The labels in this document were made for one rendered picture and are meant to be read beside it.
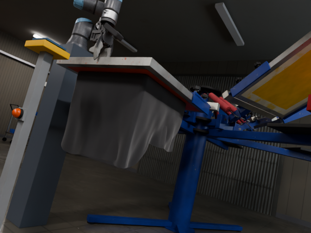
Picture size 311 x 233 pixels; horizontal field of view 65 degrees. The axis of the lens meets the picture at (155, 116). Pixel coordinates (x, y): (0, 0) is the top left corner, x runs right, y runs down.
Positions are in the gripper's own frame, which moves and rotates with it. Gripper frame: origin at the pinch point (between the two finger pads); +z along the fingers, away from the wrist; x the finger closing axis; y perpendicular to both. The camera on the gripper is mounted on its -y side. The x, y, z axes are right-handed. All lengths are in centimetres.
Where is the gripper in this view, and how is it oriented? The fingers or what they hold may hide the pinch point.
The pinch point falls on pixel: (101, 60)
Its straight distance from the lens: 120.0
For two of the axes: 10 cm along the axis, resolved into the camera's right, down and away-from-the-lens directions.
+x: -4.7, -2.3, -8.5
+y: -8.5, -1.3, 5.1
